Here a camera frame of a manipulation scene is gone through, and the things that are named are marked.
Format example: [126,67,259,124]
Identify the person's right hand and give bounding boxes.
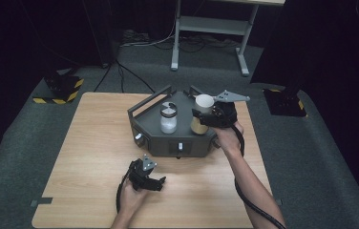
[213,119,245,155]

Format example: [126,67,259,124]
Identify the glass shaker with silver lid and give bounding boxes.
[159,101,179,135]

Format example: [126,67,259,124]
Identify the black yellow striped stand base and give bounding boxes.
[32,73,85,106]
[262,87,308,118]

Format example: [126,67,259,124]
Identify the black corner shelf rack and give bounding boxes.
[126,84,235,159]

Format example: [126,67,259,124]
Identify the white metal desk frame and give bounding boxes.
[170,0,286,77]

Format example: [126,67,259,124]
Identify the yellowish jar with white lid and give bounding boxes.
[189,94,216,135]

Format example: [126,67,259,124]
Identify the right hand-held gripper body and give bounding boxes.
[211,89,251,130]

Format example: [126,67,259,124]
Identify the black floor cable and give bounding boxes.
[93,59,157,94]

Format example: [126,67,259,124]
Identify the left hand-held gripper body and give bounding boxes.
[127,154,158,193]

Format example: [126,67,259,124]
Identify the person's left hand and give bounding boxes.
[117,179,153,218]

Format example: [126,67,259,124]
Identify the white floor cable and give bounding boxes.
[119,17,178,49]

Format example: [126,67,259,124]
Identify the power strip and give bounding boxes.
[122,29,152,45]

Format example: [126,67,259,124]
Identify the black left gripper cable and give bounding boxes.
[115,171,135,215]

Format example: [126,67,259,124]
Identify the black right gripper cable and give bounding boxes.
[230,123,287,229]

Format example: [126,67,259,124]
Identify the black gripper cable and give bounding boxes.
[230,123,287,229]
[115,171,135,215]

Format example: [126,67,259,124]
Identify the bundle of black floor cables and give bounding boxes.
[153,33,243,54]

